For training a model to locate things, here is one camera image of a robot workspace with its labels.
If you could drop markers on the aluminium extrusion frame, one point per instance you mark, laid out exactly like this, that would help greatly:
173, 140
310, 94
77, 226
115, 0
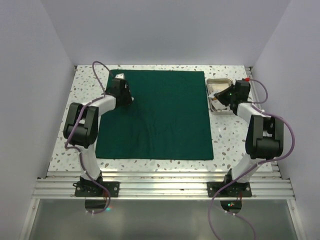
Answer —
164, 199

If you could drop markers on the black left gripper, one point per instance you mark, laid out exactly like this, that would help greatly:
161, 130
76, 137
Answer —
128, 99

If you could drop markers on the white gauze pad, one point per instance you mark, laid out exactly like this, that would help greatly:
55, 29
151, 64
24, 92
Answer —
212, 96

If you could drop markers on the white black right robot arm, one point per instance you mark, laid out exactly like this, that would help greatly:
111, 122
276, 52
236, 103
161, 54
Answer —
265, 135

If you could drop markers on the green surgical drape cloth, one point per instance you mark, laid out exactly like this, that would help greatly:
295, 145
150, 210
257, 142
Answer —
167, 120

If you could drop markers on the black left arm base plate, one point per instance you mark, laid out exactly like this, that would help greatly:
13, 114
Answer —
92, 190

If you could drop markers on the beige packaged dressing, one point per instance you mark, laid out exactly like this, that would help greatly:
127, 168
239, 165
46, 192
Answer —
217, 87

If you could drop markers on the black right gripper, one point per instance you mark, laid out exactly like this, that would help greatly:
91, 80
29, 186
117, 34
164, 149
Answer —
220, 96

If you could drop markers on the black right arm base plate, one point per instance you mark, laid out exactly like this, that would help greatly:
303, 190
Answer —
233, 191

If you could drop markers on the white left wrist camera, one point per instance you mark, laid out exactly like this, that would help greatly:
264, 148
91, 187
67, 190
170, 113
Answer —
120, 76

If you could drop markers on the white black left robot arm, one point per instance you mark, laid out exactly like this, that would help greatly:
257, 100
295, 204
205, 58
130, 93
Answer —
82, 124

